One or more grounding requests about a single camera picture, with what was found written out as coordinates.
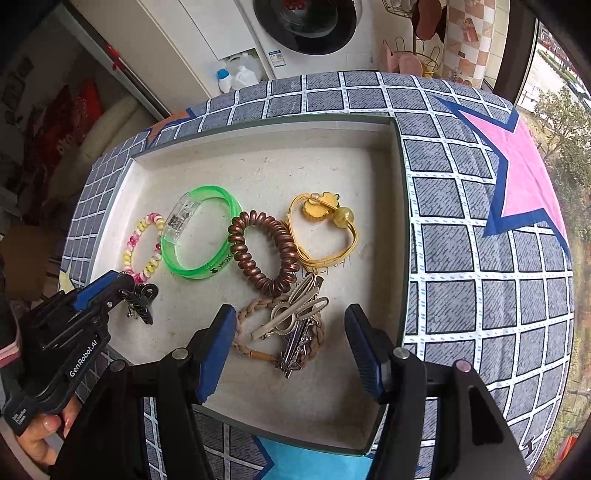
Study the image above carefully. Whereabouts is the green plastic bangle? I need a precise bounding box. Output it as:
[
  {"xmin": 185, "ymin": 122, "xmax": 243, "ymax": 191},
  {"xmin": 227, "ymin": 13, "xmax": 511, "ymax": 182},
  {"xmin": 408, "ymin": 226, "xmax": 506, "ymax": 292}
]
[{"xmin": 160, "ymin": 185, "xmax": 243, "ymax": 280}]

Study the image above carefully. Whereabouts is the yellow sunflower hair tie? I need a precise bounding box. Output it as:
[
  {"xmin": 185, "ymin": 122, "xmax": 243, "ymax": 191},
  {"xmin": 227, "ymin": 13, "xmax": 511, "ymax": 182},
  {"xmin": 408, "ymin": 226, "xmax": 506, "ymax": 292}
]
[{"xmin": 283, "ymin": 191, "xmax": 360, "ymax": 273}]

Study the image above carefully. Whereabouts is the brown hat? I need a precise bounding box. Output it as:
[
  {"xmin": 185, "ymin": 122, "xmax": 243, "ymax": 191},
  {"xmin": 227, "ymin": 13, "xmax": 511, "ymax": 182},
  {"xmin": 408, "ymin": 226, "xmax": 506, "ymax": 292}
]
[{"xmin": 411, "ymin": 0, "xmax": 448, "ymax": 42}]

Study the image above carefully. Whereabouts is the person's left hand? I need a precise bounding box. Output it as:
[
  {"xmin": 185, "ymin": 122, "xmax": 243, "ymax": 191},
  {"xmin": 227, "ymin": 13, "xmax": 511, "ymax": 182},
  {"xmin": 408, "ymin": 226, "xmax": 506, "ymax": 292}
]
[{"xmin": 18, "ymin": 397, "xmax": 81, "ymax": 467}]

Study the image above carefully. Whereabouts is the silver rhinestone hair clip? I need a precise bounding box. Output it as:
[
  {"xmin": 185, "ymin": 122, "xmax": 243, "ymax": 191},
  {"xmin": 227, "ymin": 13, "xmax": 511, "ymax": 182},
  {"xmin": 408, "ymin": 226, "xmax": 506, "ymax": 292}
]
[{"xmin": 276, "ymin": 318, "xmax": 321, "ymax": 379}]

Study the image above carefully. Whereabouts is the beige braided bracelet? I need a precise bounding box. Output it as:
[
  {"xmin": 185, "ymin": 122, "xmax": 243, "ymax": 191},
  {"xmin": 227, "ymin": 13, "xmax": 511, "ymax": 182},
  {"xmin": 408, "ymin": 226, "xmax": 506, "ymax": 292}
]
[{"xmin": 231, "ymin": 295, "xmax": 326, "ymax": 367}]

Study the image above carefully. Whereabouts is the beige metal hair clip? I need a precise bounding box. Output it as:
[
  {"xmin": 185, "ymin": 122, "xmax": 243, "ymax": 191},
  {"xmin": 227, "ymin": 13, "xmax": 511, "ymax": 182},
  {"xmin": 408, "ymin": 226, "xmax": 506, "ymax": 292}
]
[
  {"xmin": 270, "ymin": 273, "xmax": 325, "ymax": 319},
  {"xmin": 250, "ymin": 298, "xmax": 329, "ymax": 341}
]

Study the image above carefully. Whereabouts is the white cabinet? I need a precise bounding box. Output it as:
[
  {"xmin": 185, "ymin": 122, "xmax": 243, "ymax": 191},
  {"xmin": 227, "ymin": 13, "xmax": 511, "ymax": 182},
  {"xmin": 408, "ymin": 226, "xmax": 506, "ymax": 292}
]
[{"xmin": 97, "ymin": 0, "xmax": 264, "ymax": 116}]

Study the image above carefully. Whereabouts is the black window frame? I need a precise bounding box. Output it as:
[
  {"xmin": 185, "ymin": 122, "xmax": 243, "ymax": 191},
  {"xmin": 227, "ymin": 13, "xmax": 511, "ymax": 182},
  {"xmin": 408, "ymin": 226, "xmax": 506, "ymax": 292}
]
[{"xmin": 494, "ymin": 0, "xmax": 541, "ymax": 93}]

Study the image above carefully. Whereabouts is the brown spiral hair tie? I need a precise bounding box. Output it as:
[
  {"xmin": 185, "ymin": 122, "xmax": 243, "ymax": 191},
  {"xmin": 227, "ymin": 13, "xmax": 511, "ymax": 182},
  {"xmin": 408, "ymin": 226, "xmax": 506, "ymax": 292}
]
[{"xmin": 228, "ymin": 210, "xmax": 300, "ymax": 297}]

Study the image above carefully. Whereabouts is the white washing machine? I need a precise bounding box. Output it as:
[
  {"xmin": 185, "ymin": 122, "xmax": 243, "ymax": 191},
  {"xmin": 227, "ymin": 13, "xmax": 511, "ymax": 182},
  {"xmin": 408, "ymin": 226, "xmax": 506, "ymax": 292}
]
[{"xmin": 235, "ymin": 0, "xmax": 375, "ymax": 80}]

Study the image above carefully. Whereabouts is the black hair claw clip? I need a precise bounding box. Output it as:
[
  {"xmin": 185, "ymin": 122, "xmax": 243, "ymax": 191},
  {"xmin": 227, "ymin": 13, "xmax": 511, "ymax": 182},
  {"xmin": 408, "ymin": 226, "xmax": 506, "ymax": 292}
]
[{"xmin": 122, "ymin": 282, "xmax": 159, "ymax": 326}]

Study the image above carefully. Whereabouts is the pink plastic item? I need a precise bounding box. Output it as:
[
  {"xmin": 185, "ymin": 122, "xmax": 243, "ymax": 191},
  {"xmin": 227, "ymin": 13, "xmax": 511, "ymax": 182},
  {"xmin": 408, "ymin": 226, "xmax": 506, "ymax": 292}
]
[{"xmin": 382, "ymin": 39, "xmax": 423, "ymax": 75}]

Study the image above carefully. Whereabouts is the red cushion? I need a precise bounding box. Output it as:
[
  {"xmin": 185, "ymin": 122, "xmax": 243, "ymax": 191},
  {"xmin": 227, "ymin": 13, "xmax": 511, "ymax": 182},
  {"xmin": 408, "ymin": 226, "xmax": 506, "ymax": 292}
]
[{"xmin": 32, "ymin": 78, "xmax": 105, "ymax": 167}]

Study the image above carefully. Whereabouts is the pink yellow beaded bracelet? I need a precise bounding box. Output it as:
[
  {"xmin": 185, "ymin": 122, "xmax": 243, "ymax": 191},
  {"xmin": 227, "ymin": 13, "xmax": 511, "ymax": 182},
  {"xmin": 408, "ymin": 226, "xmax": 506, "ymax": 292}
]
[{"xmin": 121, "ymin": 212, "xmax": 165, "ymax": 283}]

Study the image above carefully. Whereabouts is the gold wire rack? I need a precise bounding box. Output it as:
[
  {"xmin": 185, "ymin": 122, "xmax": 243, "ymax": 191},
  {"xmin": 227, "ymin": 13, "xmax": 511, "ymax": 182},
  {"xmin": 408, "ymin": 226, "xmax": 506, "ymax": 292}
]
[{"xmin": 413, "ymin": 39, "xmax": 443, "ymax": 79}]

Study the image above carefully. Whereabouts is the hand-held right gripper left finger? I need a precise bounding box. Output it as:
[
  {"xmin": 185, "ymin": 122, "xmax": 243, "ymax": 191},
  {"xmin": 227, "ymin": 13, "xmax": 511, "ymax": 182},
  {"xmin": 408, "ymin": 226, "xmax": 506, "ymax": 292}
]
[{"xmin": 54, "ymin": 304, "xmax": 238, "ymax": 480}]

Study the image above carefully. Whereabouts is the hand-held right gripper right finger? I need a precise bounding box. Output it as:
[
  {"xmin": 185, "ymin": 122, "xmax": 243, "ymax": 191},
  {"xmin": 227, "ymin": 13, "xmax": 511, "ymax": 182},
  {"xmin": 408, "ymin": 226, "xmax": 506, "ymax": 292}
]
[{"xmin": 344, "ymin": 303, "xmax": 532, "ymax": 480}]

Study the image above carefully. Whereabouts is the beige sofa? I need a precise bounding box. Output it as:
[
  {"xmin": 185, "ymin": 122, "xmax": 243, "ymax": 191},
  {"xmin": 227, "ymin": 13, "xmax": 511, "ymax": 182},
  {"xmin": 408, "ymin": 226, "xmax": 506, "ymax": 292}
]
[{"xmin": 46, "ymin": 97, "xmax": 153, "ymax": 199}]

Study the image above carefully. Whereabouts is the translucent plastic jug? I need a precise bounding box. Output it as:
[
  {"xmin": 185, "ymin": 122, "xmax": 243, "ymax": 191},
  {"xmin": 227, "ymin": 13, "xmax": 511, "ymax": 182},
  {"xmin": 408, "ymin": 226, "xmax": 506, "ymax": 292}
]
[{"xmin": 229, "ymin": 52, "xmax": 260, "ymax": 90}]

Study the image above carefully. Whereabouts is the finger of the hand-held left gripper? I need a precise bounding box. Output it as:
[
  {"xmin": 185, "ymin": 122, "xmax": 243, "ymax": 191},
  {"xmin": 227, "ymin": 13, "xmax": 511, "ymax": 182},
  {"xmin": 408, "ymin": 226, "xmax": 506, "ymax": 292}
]
[
  {"xmin": 69, "ymin": 271, "xmax": 136, "ymax": 311},
  {"xmin": 81, "ymin": 291, "xmax": 139, "ymax": 326}
]

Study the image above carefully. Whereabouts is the brown cardboard box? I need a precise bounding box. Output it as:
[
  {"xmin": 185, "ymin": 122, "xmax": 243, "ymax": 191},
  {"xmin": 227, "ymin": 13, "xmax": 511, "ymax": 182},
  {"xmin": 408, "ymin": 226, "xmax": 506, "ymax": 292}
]
[{"xmin": 0, "ymin": 222, "xmax": 65, "ymax": 301}]

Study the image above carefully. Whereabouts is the white tray with teal rim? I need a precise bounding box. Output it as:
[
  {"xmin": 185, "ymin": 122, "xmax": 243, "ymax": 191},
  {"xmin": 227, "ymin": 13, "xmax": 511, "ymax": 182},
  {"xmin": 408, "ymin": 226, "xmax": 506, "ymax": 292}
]
[{"xmin": 108, "ymin": 115, "xmax": 411, "ymax": 457}]

